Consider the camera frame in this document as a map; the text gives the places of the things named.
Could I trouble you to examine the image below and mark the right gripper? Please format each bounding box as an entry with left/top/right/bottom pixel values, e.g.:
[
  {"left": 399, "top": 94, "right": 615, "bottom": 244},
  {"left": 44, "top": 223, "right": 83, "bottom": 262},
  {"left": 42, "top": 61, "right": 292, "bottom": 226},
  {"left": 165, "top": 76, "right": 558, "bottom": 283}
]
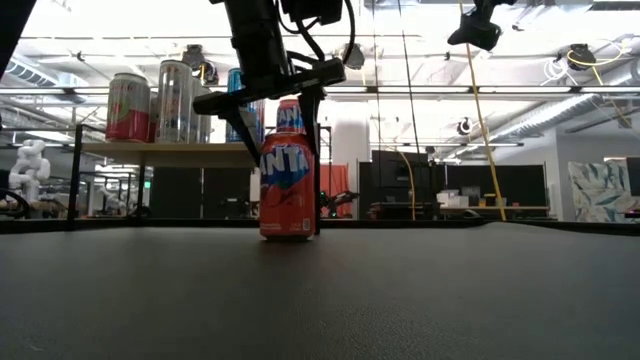
[{"left": 447, "top": 0, "right": 520, "bottom": 53}]

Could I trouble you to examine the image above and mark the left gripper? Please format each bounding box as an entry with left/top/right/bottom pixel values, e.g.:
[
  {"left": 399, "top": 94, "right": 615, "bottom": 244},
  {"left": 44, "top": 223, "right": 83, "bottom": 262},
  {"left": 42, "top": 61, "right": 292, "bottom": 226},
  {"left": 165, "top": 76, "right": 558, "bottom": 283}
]
[{"left": 192, "top": 57, "right": 348, "bottom": 169}]

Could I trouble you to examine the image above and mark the silver blue Red Bull can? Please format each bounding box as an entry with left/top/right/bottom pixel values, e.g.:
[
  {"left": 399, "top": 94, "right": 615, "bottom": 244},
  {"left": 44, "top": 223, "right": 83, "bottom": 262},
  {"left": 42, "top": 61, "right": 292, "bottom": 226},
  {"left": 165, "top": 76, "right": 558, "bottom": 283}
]
[{"left": 226, "top": 67, "right": 266, "bottom": 145}]

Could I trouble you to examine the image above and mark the red Fanta can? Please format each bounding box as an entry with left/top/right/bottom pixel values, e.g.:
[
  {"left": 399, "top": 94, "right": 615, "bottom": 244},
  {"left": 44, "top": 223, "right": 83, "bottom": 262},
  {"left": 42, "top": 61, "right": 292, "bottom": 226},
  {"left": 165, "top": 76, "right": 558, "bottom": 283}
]
[{"left": 258, "top": 130, "right": 317, "bottom": 243}]

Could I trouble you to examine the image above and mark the white Celsius can black lid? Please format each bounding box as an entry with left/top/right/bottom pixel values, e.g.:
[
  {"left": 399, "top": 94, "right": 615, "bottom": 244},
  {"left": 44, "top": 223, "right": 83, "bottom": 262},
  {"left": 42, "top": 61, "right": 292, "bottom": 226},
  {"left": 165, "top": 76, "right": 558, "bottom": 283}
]
[{"left": 154, "top": 59, "right": 194, "bottom": 145}]

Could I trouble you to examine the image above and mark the wooden shelf board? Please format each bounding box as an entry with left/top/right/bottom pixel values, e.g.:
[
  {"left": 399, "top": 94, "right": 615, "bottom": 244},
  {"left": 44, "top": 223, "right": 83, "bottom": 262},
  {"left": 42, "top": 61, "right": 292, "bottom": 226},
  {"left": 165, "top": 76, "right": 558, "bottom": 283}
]
[{"left": 82, "top": 142, "right": 259, "bottom": 170}]

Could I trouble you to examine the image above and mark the black shelf leg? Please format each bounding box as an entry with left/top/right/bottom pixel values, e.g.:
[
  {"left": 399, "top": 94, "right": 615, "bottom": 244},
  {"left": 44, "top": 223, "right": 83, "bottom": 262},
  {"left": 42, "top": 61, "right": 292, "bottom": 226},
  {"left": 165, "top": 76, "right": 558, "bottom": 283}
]
[
  {"left": 135, "top": 167, "right": 148, "bottom": 219},
  {"left": 67, "top": 123, "right": 84, "bottom": 231}
]

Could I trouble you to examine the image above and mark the red background panel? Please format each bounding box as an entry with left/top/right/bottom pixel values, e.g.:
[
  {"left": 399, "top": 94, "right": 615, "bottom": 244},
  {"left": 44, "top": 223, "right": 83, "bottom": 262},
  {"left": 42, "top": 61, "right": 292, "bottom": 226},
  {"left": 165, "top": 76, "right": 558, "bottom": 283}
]
[{"left": 320, "top": 163, "right": 352, "bottom": 219}]

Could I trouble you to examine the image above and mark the background robot with green lights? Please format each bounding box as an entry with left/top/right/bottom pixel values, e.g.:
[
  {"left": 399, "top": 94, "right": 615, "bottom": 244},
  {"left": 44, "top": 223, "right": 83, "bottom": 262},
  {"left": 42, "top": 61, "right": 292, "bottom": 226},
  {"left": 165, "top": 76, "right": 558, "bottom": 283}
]
[{"left": 319, "top": 188, "right": 361, "bottom": 220}]

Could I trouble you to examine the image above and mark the black background partition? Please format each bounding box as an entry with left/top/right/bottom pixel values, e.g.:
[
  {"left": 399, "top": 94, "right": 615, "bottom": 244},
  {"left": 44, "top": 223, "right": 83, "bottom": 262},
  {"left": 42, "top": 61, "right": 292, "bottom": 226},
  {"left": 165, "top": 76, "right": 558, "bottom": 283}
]
[{"left": 444, "top": 163, "right": 549, "bottom": 207}]

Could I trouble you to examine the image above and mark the white cardboard box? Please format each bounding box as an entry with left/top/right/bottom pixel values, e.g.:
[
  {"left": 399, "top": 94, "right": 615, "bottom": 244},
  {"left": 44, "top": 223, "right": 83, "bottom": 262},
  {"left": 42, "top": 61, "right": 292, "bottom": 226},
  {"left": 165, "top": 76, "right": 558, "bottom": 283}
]
[{"left": 436, "top": 188, "right": 471, "bottom": 209}]

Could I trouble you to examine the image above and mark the thin black hanging cable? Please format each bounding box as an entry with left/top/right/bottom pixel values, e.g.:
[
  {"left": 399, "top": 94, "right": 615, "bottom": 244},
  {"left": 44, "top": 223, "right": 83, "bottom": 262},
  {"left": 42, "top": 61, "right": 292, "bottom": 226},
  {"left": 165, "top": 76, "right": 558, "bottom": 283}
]
[{"left": 370, "top": 0, "right": 382, "bottom": 166}]

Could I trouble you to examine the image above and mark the silver ventilation duct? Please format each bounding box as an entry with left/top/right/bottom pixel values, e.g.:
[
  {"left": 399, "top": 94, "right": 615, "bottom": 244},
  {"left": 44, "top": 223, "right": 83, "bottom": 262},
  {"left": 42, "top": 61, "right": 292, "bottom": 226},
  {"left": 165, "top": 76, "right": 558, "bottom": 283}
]
[
  {"left": 494, "top": 59, "right": 640, "bottom": 144},
  {"left": 4, "top": 52, "right": 89, "bottom": 104}
]

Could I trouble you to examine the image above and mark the yellow background cable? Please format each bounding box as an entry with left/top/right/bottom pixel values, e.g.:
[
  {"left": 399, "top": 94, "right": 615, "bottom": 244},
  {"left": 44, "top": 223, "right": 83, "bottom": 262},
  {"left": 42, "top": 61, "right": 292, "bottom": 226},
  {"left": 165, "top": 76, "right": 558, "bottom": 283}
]
[{"left": 384, "top": 143, "right": 417, "bottom": 221}]

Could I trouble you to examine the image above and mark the abstract wall painting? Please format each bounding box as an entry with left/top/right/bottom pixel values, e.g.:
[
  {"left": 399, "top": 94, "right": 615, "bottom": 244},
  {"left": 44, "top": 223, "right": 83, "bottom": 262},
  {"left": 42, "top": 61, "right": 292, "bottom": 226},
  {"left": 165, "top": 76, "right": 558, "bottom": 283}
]
[{"left": 567, "top": 158, "right": 640, "bottom": 224}]

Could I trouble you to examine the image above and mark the black wall monitor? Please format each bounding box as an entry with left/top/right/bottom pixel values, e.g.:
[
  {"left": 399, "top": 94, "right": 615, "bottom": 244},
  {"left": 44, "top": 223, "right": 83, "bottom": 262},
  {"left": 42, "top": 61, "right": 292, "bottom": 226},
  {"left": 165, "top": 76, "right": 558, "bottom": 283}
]
[{"left": 625, "top": 156, "right": 640, "bottom": 198}]

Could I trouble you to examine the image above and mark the black aluminium table frame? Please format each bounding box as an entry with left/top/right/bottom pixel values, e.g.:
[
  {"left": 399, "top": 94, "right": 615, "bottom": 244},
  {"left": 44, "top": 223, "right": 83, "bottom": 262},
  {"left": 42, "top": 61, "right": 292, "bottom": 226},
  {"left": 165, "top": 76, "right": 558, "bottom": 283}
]
[{"left": 0, "top": 215, "right": 640, "bottom": 237}]

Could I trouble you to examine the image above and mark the black curved hose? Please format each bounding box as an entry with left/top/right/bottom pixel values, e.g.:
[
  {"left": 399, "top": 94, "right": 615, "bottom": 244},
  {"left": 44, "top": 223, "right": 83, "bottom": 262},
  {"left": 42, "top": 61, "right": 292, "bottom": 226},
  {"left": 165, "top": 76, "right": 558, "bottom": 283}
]
[{"left": 0, "top": 185, "right": 31, "bottom": 217}]

